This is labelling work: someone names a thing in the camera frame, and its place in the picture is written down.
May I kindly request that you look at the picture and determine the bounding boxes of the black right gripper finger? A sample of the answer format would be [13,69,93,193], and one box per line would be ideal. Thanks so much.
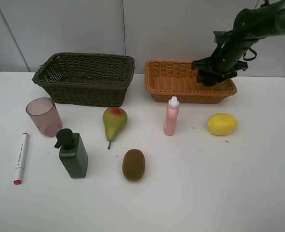
[217,73,237,83]

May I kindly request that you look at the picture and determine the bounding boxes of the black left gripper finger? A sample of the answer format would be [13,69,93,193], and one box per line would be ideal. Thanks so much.
[196,70,209,84]

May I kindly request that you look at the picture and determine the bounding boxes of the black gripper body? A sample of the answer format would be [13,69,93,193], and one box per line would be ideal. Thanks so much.
[191,31,256,78]

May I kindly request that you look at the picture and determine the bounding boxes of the yellow lemon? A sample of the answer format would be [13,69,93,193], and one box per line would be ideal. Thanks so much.
[207,113,238,136]

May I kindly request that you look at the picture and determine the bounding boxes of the pink white-capped bottle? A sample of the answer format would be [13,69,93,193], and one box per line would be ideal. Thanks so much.
[164,96,180,136]

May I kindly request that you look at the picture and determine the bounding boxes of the green red pear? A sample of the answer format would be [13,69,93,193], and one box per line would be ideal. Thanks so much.
[103,107,128,149]

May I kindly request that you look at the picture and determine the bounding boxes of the brown kiwi fruit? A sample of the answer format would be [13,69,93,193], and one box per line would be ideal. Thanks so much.
[122,149,146,182]

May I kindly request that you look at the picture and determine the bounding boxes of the dark green round fruit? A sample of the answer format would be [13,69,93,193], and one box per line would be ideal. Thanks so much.
[202,77,217,87]

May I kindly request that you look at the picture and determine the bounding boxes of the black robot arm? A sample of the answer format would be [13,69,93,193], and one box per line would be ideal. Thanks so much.
[191,0,285,87]

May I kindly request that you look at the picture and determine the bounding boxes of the orange wicker basket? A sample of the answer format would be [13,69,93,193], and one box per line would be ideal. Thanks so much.
[145,60,237,104]

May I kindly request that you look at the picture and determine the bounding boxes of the dark brown wicker basket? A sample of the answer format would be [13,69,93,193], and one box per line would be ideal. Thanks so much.
[32,52,135,107]

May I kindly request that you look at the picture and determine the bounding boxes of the dark green pump bottle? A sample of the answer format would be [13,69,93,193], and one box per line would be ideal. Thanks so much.
[54,129,88,179]

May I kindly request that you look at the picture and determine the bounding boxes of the translucent pink plastic cup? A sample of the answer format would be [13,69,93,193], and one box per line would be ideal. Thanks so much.
[26,97,62,137]

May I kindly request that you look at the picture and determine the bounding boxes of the white red-capped marker pen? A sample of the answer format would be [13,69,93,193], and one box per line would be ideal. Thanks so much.
[13,132,29,185]

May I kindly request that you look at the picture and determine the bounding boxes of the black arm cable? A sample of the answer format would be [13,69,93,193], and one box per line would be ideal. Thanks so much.
[216,0,285,61]

